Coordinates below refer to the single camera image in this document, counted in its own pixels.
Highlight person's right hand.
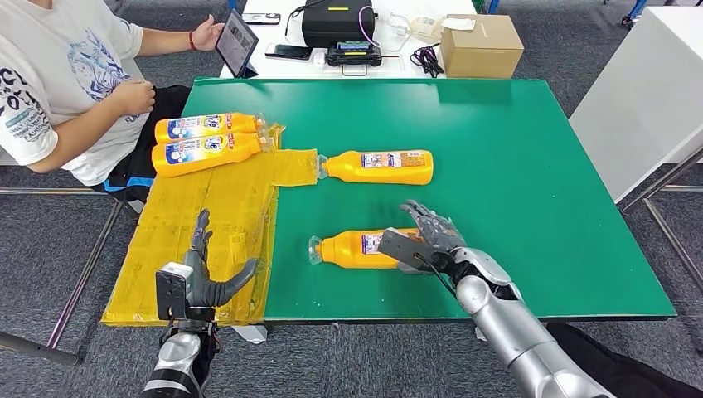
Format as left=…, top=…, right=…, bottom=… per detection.
left=111, top=79, right=157, bottom=116

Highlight person's left hand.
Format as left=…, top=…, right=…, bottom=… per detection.
left=189, top=14, right=225, bottom=52

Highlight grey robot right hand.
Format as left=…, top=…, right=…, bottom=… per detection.
left=400, top=200, right=468, bottom=260

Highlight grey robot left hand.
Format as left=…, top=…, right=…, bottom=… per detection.
left=183, top=208, right=259, bottom=298

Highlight black tablet with stand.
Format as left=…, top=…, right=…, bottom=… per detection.
left=215, top=9, right=259, bottom=79

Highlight orange detergent bottle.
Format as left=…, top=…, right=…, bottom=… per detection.
left=151, top=130, right=274, bottom=178
left=154, top=112, right=268, bottom=145
left=308, top=227, right=427, bottom=271
left=317, top=149, right=435, bottom=187

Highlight black smartphone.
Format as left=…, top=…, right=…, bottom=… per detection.
left=242, top=12, right=282, bottom=26
left=264, top=43, right=314, bottom=61

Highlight person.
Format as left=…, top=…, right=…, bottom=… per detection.
left=0, top=0, right=226, bottom=204

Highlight small white object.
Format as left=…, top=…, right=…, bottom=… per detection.
left=230, top=325, right=269, bottom=346

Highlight black carry bag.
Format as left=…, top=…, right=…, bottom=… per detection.
left=285, top=0, right=379, bottom=50

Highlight black handheld controller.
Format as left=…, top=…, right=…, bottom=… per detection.
left=323, top=41, right=401, bottom=77

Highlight brown cardboard box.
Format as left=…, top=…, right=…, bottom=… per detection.
left=439, top=14, right=526, bottom=80

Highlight clear plastic packet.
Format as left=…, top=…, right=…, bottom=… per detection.
left=410, top=16, right=447, bottom=44

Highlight person's leg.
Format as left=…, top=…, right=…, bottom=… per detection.
left=546, top=321, right=703, bottom=398

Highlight silver metal table legs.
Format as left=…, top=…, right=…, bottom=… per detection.
left=618, top=145, right=703, bottom=298

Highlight white side table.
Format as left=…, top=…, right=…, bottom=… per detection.
left=569, top=6, right=703, bottom=206

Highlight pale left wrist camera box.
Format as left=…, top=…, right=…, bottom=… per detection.
left=155, top=262, right=194, bottom=322

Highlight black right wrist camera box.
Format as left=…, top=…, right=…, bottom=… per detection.
left=377, top=229, right=440, bottom=274

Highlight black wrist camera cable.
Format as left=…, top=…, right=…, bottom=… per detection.
left=415, top=252, right=458, bottom=298

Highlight silver metal bench frame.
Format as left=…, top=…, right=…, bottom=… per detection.
left=0, top=187, right=145, bottom=368

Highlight thin white cable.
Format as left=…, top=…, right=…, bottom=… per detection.
left=357, top=6, right=383, bottom=50

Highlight black cable bundle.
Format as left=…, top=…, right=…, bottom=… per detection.
left=410, top=43, right=446, bottom=79

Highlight blue wheeled cart frame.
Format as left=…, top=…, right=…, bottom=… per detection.
left=604, top=0, right=649, bottom=28

